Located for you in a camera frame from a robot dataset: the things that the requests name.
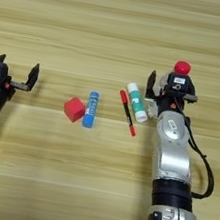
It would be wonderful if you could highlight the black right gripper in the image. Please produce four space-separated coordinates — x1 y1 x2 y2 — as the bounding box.
142 69 202 122

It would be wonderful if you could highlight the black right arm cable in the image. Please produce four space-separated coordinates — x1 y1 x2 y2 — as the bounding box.
157 96 220 202

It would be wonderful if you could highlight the green white glue stick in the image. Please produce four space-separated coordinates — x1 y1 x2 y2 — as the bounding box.
121 81 154 124

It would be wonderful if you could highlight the red black marker pen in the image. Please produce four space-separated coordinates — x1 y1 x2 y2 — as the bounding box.
112 88 144 138

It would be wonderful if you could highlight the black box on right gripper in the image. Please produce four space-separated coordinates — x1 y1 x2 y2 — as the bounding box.
165 70 194 95

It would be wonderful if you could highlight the red cube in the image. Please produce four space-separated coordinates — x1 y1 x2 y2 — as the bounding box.
60 94 88 126

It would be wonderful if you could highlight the blue glue stick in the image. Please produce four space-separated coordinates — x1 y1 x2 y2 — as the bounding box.
81 90 102 130

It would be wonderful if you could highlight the clear bottle red cap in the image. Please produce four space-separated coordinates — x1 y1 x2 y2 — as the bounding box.
142 55 194 124

